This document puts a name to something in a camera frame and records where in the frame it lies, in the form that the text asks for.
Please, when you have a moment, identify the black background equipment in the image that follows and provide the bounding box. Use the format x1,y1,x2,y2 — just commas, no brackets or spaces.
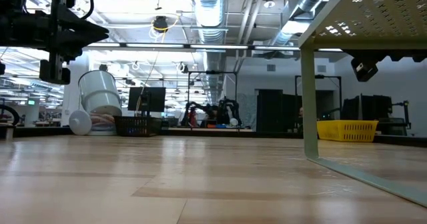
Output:
342,95,412,135

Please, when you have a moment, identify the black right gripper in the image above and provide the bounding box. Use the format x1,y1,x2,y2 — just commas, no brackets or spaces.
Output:
343,49,427,83

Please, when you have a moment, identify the black computer monitor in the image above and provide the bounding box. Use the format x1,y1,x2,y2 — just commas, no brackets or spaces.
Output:
127,86,167,118

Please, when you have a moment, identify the clear plastic bag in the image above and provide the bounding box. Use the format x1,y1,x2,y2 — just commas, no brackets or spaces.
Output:
89,113,116,135

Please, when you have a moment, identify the black overhead camera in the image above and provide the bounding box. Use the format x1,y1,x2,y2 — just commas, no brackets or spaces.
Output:
152,15,169,34

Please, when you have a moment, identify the white round lid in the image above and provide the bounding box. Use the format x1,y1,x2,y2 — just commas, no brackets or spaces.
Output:
69,109,93,135

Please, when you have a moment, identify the black mesh basket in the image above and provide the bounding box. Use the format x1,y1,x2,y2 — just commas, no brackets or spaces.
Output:
113,115,163,137

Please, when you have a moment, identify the white plastic bucket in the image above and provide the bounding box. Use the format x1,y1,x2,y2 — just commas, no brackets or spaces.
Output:
77,69,123,117

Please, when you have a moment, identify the dark background cabinet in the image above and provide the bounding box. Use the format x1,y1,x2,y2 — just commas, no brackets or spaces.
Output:
256,89,303,133

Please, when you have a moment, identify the yellow plastic basket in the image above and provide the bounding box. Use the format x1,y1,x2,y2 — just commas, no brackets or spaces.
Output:
316,119,380,143

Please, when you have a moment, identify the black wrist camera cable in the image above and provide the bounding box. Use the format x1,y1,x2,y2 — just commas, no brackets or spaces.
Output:
79,0,95,21

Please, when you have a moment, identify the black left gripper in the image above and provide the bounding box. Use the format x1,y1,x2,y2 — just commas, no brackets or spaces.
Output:
19,0,110,86

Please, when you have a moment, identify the pale green metal desk shelf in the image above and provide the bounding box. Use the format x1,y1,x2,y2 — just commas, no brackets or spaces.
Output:
298,0,427,209

